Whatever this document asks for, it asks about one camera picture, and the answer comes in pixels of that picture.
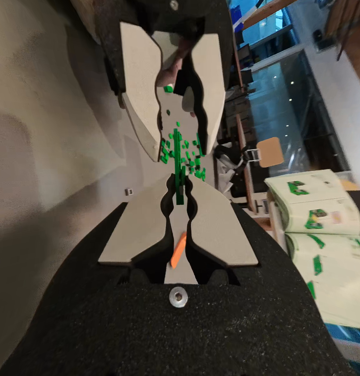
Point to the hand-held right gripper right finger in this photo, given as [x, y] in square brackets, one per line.
[218, 235]

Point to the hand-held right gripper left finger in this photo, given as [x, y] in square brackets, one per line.
[138, 229]

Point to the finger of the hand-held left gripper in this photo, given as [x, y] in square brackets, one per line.
[212, 73]
[138, 73]

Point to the green lego base plate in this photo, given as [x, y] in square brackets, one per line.
[178, 164]

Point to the grey square lego tile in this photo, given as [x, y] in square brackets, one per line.
[129, 191]

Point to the orange lego brick separator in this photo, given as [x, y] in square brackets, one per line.
[178, 249]

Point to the pile of loose lego pieces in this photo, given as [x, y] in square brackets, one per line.
[164, 158]

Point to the lego instruction booklet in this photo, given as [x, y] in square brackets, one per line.
[324, 211]

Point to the person's left hand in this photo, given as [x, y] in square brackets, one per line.
[169, 76]

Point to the black and white tool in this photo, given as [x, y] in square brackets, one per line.
[230, 164]

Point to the tan chair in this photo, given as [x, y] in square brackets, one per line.
[269, 152]

